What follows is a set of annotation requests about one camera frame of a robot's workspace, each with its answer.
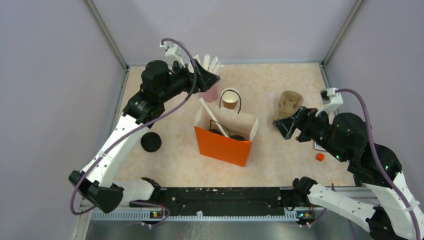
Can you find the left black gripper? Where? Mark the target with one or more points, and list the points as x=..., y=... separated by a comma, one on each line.
x=205, y=79

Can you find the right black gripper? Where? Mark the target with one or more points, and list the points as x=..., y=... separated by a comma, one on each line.
x=307, y=116

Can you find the white straw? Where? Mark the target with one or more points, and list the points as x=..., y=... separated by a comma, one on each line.
x=214, y=119

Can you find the black plastic cup lid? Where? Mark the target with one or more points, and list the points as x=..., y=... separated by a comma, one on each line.
x=238, y=137

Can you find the orange paper bag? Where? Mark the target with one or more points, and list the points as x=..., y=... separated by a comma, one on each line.
x=234, y=122

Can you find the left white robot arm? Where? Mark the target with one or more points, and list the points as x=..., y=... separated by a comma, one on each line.
x=164, y=90

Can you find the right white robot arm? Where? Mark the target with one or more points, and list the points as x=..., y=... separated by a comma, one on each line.
x=397, y=216

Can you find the bundle of white wrapped straws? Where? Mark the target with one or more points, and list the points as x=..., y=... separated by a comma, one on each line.
x=211, y=64

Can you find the pink cylindrical straw holder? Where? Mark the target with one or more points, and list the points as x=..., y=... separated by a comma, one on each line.
x=211, y=95

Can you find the stack of brown paper cups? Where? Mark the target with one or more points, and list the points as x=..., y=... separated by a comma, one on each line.
x=230, y=98

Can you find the blue playing card deck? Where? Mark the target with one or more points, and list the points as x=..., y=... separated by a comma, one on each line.
x=317, y=147

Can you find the small orange block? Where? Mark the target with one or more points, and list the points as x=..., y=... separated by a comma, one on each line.
x=320, y=157

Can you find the black plastic lid stack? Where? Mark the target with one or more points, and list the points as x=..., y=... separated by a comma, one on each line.
x=151, y=142

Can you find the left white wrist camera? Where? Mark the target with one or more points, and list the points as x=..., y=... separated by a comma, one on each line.
x=173, y=53

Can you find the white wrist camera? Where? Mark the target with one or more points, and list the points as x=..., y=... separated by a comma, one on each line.
x=331, y=100
x=173, y=53

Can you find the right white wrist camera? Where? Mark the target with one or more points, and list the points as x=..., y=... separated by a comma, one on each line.
x=331, y=100

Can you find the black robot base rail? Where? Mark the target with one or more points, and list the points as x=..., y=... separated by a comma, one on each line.
x=229, y=201

